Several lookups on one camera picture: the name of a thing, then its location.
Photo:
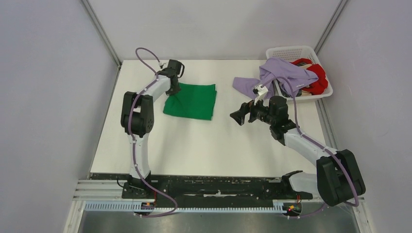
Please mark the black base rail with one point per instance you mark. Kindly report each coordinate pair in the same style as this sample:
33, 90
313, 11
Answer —
209, 191

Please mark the lilac t shirt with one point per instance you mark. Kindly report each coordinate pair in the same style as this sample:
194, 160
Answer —
293, 78

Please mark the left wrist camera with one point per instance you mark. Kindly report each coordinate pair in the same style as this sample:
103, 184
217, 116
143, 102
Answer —
162, 64

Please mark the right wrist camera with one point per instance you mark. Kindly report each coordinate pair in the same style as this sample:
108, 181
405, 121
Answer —
260, 92

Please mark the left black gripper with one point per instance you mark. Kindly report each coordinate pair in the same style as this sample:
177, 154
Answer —
174, 91

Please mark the white cable duct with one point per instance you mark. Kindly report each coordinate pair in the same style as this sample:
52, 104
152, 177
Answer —
138, 207

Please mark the green t shirt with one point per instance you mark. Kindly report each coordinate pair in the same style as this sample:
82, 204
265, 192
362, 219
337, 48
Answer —
192, 101

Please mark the aluminium frame post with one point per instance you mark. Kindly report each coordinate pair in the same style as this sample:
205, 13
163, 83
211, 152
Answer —
101, 31
331, 24

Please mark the right aluminium frame post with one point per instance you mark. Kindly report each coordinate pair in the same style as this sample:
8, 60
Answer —
331, 24

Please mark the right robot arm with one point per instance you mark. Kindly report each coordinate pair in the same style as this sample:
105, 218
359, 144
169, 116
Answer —
337, 179

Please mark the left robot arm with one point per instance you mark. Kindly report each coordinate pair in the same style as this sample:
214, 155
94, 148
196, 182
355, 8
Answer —
137, 118

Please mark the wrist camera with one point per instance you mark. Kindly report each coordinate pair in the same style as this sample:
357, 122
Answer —
260, 92
162, 64

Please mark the red t shirt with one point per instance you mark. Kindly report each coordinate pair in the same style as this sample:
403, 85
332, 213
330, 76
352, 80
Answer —
319, 86

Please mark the white plastic laundry basket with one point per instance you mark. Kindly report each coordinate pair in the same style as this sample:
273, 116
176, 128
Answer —
292, 53

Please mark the left aluminium frame post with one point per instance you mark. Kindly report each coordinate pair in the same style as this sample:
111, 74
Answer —
101, 31

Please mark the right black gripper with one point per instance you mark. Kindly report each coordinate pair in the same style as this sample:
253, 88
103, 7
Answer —
246, 108

